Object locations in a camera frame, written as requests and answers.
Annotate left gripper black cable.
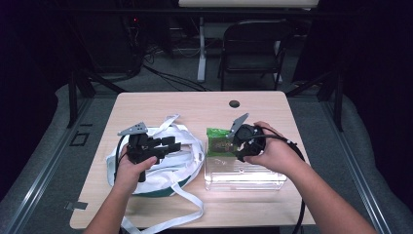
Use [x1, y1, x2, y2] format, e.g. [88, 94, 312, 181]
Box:
[113, 134, 129, 181]

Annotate white cloth tote bag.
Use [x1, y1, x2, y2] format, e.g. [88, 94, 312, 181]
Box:
[105, 112, 207, 234]

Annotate black folding chair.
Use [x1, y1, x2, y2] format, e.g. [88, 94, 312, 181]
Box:
[217, 19, 295, 93]

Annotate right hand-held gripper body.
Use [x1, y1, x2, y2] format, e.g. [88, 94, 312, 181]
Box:
[226, 112, 267, 163]

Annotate grey tape strip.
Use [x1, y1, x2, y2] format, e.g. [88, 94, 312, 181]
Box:
[64, 201, 89, 211]

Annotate aluminium floor rail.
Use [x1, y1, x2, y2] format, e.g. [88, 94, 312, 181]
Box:
[319, 97, 394, 234]
[0, 97, 95, 234]

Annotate person's right hand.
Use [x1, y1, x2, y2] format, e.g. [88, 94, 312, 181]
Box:
[243, 120, 309, 177]

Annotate black floor cables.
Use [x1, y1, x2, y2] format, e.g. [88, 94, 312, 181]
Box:
[141, 62, 212, 93]

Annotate person's left hand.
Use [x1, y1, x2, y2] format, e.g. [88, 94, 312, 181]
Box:
[113, 143, 159, 197]

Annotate green snack packet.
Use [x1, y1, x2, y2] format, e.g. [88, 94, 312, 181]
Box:
[206, 127, 239, 158]

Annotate black metal stand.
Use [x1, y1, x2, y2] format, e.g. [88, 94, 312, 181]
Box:
[284, 68, 346, 133]
[65, 68, 129, 130]

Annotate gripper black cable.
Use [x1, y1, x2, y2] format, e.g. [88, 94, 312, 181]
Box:
[247, 124, 307, 234]
[113, 134, 129, 181]

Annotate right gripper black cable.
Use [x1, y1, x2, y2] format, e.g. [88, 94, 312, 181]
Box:
[247, 124, 307, 234]

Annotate white desk leg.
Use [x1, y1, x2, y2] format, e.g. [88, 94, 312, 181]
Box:
[197, 16, 208, 84]

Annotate clear plastic container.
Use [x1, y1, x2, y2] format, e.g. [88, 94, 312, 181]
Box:
[204, 138, 288, 192]

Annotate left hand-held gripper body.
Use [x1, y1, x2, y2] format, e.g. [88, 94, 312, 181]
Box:
[117, 121, 164, 183]

